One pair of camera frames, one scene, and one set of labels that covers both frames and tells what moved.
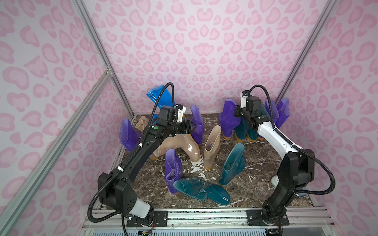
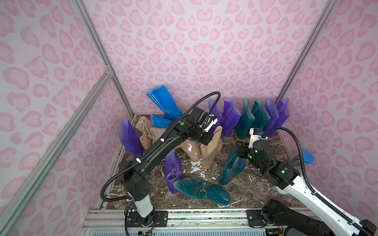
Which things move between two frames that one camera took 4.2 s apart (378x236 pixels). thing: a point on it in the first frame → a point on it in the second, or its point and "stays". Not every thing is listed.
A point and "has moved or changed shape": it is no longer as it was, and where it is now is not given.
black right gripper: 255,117 → 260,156
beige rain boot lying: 184,142 stays
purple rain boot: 227,121 stays
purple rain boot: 274,110 stays
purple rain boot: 197,136 has moved or changed shape
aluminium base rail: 319,221 stays
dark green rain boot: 234,164 stays
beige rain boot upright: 212,147 stays
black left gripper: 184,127 → 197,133
